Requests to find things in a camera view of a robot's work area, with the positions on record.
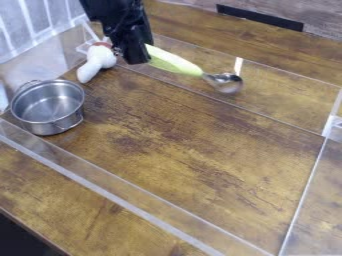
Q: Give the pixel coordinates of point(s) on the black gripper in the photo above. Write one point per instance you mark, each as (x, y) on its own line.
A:
(125, 26)

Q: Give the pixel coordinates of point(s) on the green handled metal spoon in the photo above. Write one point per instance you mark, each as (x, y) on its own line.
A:
(224, 82)

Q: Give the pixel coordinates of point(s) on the white toy mushroom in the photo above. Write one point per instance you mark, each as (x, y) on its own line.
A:
(100, 58)

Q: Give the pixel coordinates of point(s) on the clear acrylic stand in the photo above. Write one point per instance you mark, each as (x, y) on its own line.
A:
(88, 39)

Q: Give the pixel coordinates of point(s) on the black bar on table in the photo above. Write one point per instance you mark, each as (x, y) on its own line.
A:
(261, 18)

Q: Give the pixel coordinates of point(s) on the small steel pot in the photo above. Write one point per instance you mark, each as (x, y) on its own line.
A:
(48, 106)

